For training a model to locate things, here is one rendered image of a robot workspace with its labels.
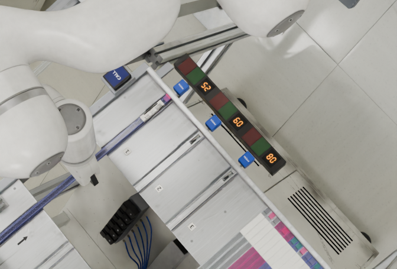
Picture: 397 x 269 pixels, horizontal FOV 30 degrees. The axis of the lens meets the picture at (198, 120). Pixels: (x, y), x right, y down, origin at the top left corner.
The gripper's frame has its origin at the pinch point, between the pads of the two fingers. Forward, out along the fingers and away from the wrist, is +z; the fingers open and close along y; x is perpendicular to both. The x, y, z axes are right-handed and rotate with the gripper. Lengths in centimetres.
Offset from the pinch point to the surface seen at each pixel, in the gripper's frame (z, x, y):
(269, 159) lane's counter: -3.4, 32.7, 25.2
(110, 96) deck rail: -2.7, 15.4, -8.8
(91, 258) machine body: 57, -6, 6
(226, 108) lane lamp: -3.5, 33.3, 10.1
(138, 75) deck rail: -4.0, 23.1, -8.4
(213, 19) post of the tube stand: 54, 71, -29
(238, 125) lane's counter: -3.4, 32.8, 15.0
